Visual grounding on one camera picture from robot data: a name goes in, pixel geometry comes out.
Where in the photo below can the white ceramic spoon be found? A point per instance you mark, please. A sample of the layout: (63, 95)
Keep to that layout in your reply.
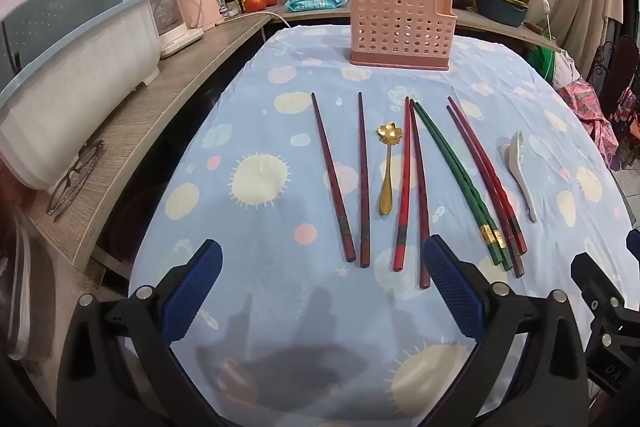
(515, 157)

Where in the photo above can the gold flower spoon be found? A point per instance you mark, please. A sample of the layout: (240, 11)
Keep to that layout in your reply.
(389, 133)

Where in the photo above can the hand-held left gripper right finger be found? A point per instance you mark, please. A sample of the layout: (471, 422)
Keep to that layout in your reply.
(452, 287)

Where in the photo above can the wet wipes pack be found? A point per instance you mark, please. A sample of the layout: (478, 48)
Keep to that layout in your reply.
(315, 2)

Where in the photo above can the white dish rack with lid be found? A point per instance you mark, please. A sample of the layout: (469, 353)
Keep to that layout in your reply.
(75, 97)

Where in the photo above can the eyeglasses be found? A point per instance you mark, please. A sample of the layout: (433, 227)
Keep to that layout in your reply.
(82, 162)

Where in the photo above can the small glass jar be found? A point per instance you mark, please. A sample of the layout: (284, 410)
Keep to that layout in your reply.
(232, 6)

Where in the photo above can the hanging clothes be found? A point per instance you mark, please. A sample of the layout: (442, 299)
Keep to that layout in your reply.
(622, 2)

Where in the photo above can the pink floral cloth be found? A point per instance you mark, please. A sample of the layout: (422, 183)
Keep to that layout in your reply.
(590, 112)

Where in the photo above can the white glass kettle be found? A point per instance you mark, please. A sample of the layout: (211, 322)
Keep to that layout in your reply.
(175, 42)

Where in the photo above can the wooden counter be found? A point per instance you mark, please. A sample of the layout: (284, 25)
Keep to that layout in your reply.
(150, 117)

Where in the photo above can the dark metal chair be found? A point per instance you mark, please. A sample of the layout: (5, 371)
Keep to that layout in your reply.
(625, 52)

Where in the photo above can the pink perforated utensil holder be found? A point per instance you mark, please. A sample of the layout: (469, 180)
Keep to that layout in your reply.
(400, 27)

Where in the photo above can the stack of blue bowls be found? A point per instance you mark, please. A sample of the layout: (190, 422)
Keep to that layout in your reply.
(500, 7)

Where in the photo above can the blue printed tablecloth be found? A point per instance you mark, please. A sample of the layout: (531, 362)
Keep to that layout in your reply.
(280, 217)

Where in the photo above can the bright red black-marked chopstick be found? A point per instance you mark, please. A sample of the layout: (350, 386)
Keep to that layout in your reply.
(403, 187)

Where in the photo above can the brown-red chopstick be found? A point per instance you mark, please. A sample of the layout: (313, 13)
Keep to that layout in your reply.
(419, 192)

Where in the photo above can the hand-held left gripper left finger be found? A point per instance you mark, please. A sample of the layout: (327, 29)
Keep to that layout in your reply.
(192, 292)

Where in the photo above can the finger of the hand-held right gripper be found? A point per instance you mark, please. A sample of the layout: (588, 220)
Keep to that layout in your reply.
(634, 243)
(597, 279)

